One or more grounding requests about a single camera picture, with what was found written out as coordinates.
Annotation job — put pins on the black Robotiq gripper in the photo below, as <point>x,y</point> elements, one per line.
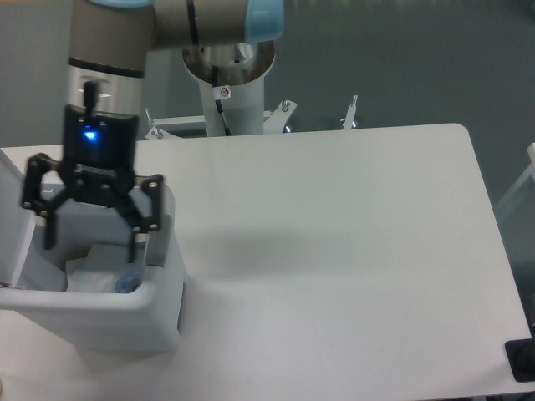
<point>97,168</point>

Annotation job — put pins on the white plastic packaging bag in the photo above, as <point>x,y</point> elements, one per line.
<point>98,271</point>

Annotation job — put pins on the crushed clear plastic bottle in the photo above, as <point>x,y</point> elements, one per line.
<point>129,278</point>

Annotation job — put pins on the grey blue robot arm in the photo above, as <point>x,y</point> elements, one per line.
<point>108,47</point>

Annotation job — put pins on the white trash can lid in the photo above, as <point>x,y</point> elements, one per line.
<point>17,226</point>

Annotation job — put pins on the white trash can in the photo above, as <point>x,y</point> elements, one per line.
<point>146,320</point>

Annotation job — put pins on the black device at table edge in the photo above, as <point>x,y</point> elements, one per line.
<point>520,354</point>

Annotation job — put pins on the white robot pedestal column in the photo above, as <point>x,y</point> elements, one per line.
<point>234,74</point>

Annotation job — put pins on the white frame at right edge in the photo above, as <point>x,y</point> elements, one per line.
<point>518,192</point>

